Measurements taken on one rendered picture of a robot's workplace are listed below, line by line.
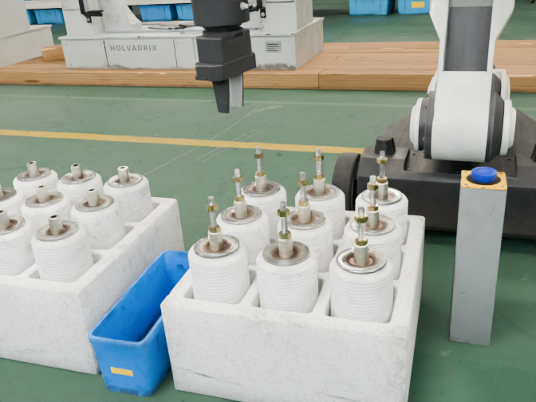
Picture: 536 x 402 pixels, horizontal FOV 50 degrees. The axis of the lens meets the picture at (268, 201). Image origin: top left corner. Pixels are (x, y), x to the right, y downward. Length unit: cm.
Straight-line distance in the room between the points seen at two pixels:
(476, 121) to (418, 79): 165
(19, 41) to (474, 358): 362
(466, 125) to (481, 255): 28
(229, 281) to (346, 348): 21
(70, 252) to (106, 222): 12
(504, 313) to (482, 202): 32
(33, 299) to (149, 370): 25
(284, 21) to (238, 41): 213
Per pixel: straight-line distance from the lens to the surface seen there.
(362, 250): 86
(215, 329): 93
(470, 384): 106
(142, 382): 104
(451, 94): 120
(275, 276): 87
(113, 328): 109
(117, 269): 113
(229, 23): 90
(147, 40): 334
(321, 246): 98
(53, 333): 112
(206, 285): 93
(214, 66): 90
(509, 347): 115
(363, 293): 85
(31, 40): 429
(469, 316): 111
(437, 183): 135
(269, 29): 309
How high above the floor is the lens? 70
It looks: 25 degrees down
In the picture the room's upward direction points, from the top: 4 degrees counter-clockwise
